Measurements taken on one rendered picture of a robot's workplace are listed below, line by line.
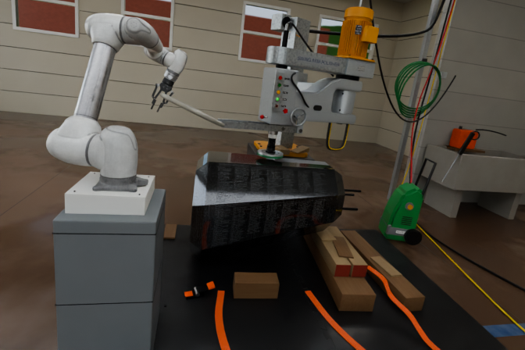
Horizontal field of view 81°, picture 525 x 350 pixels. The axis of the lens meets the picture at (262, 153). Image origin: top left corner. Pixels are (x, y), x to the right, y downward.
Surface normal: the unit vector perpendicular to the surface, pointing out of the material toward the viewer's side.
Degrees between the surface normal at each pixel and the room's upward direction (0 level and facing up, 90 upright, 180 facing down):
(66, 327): 90
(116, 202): 90
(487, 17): 90
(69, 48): 90
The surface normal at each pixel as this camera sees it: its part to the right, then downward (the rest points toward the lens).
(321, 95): 0.43, 0.26
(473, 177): 0.19, 0.25
